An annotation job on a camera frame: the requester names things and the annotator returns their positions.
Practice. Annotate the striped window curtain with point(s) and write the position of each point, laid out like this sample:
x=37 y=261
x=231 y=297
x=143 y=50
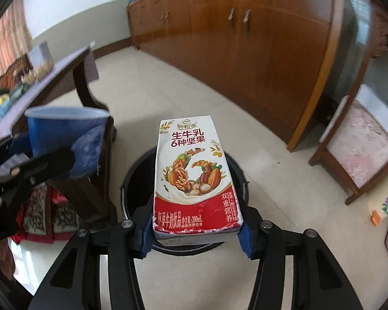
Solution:
x=6 y=38

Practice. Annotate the black plastic bucket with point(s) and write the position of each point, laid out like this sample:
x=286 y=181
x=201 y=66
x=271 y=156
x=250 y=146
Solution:
x=139 y=184

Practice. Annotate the pink floral bag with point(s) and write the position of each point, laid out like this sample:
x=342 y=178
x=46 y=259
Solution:
x=359 y=145

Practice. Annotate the red and white milk carton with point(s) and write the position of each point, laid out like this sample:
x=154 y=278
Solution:
x=194 y=168

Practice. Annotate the dark wooden chair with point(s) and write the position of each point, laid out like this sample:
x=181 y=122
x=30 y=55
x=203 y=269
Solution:
x=87 y=103

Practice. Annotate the long wooden sideboard cabinet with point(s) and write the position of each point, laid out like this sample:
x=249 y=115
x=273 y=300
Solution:
x=262 y=71

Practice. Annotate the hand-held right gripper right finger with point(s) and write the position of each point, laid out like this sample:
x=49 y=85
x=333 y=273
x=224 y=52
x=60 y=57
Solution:
x=246 y=240

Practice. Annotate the carved wooden stand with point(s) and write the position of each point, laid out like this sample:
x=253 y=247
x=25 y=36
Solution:
x=349 y=103

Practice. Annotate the red bag with floral cushion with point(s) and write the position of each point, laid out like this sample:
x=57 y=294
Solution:
x=42 y=213

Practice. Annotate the white card box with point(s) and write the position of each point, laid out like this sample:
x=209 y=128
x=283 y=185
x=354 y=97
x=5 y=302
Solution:
x=40 y=53

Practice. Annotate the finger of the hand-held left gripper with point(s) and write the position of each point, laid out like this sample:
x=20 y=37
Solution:
x=45 y=166
x=19 y=145

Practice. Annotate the blue patterned paper cup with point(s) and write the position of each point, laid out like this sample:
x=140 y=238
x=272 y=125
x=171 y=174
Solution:
x=58 y=129

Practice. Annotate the yellow and blue toy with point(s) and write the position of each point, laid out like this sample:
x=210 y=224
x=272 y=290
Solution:
x=2 y=105

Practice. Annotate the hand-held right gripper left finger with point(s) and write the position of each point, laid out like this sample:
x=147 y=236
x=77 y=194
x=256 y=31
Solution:
x=145 y=235

